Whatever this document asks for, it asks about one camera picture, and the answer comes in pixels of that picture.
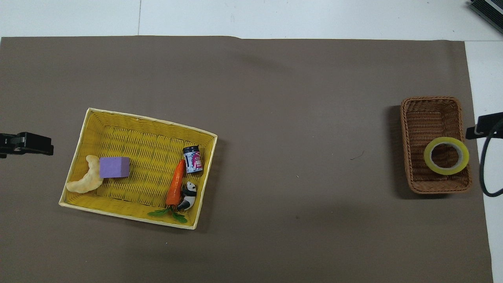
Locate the yellow woven basket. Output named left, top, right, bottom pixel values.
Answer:
left=59, top=108, right=218, bottom=230

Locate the brown wicker basket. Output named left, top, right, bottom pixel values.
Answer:
left=400, top=96, right=473, bottom=194

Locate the yellow clear tape roll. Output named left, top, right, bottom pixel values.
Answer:
left=424, top=136, right=470, bottom=176

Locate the small printed can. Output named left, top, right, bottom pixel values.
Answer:
left=183, top=145, right=204, bottom=174

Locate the toy panda figure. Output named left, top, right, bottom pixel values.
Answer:
left=176, top=181, right=197, bottom=211

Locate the toy carrot with green leaves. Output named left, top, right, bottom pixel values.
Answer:
left=147, top=159, right=188, bottom=224

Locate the purple foam block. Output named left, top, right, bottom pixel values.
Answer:
left=99, top=157, right=130, bottom=179

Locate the toy croissant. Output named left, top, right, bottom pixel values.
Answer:
left=66, top=155, right=104, bottom=194

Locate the black cable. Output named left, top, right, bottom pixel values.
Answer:
left=479, top=117, right=503, bottom=197

